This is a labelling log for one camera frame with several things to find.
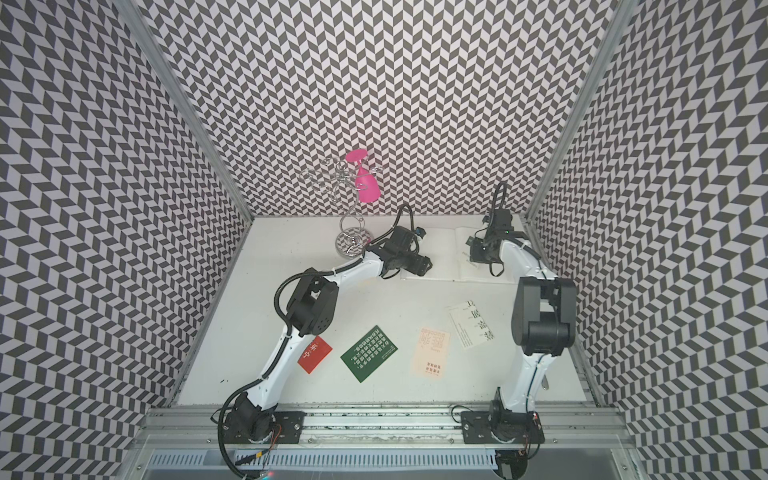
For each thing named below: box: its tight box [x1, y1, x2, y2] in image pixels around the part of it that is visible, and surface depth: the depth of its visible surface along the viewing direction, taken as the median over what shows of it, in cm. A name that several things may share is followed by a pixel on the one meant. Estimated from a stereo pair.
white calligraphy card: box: [446, 300, 495, 350], surface depth 93 cm
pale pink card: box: [412, 327, 451, 380], surface depth 88 cm
